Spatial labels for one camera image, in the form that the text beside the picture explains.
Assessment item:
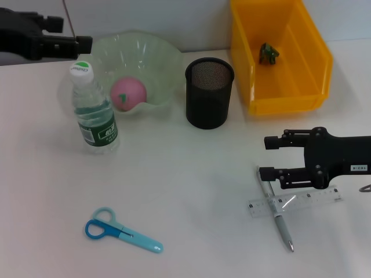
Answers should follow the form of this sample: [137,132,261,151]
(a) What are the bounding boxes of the green plastic wrapper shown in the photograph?
[258,42,281,66]

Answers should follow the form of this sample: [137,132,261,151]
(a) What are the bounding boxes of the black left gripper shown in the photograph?
[0,7,93,60]

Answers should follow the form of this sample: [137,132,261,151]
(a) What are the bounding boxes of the blue teal scissors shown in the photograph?
[84,207,164,255]

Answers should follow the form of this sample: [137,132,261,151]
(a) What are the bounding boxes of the yellow plastic storage bin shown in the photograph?
[230,0,334,116]

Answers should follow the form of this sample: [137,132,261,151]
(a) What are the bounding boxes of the pink peach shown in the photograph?
[110,76,148,112]

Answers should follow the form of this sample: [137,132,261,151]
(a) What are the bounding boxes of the clear green-label water bottle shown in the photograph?
[68,60,120,156]

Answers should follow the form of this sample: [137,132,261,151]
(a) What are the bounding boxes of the transparent plastic ruler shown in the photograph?
[247,185,345,218]

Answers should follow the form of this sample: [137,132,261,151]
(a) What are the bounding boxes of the black mesh pen cup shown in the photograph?
[184,57,235,130]

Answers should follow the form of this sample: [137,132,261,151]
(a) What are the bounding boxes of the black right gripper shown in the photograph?
[259,126,371,191]

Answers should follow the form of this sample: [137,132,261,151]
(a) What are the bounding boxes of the grey ballpoint pen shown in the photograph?
[256,165,295,253]

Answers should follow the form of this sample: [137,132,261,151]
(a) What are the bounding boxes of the translucent green fruit plate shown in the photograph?
[59,28,185,116]

